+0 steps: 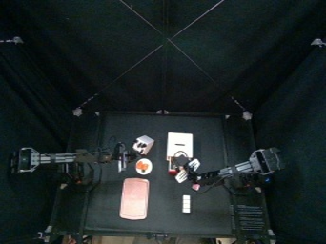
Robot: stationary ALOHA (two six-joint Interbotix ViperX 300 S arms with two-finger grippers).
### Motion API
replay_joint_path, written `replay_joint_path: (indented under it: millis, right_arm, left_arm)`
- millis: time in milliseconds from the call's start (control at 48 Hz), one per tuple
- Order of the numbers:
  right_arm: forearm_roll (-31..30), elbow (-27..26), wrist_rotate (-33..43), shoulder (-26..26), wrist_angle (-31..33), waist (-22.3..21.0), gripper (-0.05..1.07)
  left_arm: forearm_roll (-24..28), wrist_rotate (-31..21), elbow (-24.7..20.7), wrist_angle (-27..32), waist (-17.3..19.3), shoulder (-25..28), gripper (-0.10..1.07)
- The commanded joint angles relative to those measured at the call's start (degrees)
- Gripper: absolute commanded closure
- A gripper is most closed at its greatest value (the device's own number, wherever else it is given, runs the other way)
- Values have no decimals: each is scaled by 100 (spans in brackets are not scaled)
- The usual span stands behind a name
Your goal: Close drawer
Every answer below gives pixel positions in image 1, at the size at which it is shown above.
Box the small white cube with knobs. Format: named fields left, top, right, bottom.
left=133, top=134, right=156, bottom=156

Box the orange toy food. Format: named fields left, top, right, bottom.
left=137, top=160, right=150, bottom=173

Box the white round plate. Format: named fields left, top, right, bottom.
left=135, top=157, right=154, bottom=176

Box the white segmented block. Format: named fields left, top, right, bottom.
left=181, top=194, right=193, bottom=214

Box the pink rectangular tray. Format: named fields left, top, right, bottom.
left=119, top=177, right=152, bottom=221

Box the white printed label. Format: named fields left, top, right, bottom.
left=236, top=204, right=261, bottom=235

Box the thin diagonal brace wire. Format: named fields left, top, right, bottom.
left=78, top=0, right=228, bottom=111
left=119, top=0, right=248, bottom=112

